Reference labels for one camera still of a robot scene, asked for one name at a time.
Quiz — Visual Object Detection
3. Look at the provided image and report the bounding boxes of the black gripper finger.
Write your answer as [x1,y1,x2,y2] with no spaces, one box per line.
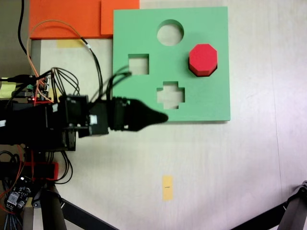
[129,99,169,121]
[124,117,169,132]

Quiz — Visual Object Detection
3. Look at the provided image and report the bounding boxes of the red octagonal pillar block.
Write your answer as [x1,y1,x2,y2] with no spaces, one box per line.
[189,43,218,78]

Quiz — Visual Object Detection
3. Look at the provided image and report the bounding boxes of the orange foam block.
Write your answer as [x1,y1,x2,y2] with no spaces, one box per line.
[100,0,141,38]

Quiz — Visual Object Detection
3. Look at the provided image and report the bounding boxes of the green shape sorting board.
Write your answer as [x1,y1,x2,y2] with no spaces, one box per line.
[112,6,231,124]

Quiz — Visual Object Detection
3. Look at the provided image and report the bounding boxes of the yellow tape strip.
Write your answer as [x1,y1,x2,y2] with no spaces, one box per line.
[56,39,85,48]
[162,175,174,201]

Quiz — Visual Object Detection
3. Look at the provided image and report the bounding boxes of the controller circuit board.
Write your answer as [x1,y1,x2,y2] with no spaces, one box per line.
[26,73,54,103]

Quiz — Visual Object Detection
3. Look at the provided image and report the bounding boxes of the red base clamp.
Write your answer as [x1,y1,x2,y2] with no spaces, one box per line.
[21,161,59,182]

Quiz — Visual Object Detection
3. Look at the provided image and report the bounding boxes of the orange foam slab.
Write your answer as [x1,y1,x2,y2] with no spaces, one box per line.
[28,0,114,40]

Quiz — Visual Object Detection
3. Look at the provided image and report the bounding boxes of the yellow sticky notes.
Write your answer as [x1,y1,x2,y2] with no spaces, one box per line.
[0,80,18,99]

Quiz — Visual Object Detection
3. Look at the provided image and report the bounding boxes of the small black circuit board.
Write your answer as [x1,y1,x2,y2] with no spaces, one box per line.
[4,176,33,212]

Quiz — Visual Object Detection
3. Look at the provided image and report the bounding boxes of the grey tripod leg with clamps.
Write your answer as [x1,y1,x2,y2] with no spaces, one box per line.
[278,181,307,230]

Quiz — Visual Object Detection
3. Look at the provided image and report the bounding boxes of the black servo wire bundle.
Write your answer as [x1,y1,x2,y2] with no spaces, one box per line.
[51,44,133,103]

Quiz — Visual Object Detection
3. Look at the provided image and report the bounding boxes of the orange wire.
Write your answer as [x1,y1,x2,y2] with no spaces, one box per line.
[26,20,91,81]

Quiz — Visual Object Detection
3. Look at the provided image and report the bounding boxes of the black power cable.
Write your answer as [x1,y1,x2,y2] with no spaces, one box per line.
[18,0,28,55]

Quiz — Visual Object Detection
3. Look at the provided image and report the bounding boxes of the braided cable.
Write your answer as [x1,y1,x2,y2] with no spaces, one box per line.
[3,212,15,230]

